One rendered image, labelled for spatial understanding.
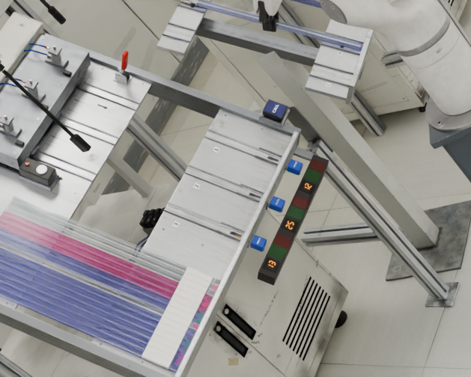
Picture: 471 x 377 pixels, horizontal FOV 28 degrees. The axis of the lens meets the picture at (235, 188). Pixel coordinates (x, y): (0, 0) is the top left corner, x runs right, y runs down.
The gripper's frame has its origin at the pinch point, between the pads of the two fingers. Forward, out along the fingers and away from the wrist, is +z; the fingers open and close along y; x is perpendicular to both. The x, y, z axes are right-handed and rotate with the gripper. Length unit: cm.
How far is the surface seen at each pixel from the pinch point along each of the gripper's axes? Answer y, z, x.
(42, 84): -24, 7, 49
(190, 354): -74, 25, -3
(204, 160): -27.5, 20.5, 9.5
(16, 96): -30, 7, 53
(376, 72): 68, 77, -11
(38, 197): -49, 17, 41
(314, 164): -19.3, 25.1, -14.5
